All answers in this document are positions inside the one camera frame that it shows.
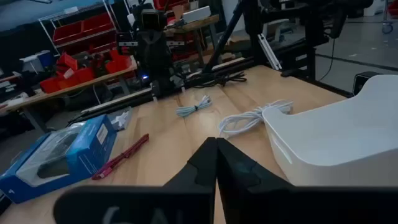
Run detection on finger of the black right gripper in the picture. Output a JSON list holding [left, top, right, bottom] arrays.
[[152, 32, 171, 74], [138, 32, 154, 74]]

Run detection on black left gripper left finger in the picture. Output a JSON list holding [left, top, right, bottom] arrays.
[[52, 136, 218, 224]]

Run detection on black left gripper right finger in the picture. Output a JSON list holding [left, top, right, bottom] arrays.
[[216, 137, 398, 224]]

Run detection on light blue USB-C cable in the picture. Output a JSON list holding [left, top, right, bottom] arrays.
[[175, 95, 213, 118]]

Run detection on maroon USB-C cable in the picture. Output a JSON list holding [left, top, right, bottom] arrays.
[[91, 133, 150, 181]]

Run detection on white USB-C cable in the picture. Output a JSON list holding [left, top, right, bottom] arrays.
[[217, 99, 294, 138]]

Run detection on red storage bin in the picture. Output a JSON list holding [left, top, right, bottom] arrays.
[[39, 77, 62, 94], [52, 21, 85, 46], [104, 49, 133, 74], [55, 52, 79, 72], [88, 30, 118, 54], [82, 12, 116, 34], [60, 67, 96, 90]]

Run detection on wooden side table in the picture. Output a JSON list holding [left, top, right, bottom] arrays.
[[164, 14, 221, 68]]

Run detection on wooden workbench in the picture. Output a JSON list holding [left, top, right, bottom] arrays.
[[0, 55, 139, 134]]

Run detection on white cardboard box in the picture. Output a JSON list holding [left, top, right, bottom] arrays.
[[182, 5, 212, 24]]

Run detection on dark upright product box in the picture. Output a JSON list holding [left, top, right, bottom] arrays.
[[107, 106, 134, 131]]

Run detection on blue and white box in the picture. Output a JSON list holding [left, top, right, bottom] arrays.
[[19, 49, 56, 74]]

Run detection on blue game controller box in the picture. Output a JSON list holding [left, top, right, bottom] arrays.
[[0, 114, 118, 205]]

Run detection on white plastic bin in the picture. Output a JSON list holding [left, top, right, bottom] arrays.
[[262, 73, 398, 187]]

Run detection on silver aluminium extrusion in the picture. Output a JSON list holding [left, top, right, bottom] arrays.
[[257, 33, 283, 71]]

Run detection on black box device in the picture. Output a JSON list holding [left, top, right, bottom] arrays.
[[352, 70, 382, 96]]

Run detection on chair caster wheel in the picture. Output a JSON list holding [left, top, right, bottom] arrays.
[[381, 21, 395, 35]]

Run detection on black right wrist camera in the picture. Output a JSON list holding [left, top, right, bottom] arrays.
[[139, 8, 167, 31]]

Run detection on white wire shelf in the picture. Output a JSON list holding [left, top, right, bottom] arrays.
[[37, 0, 119, 57]]

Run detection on black USB-C cable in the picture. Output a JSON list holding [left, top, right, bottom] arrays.
[[185, 70, 248, 90]]

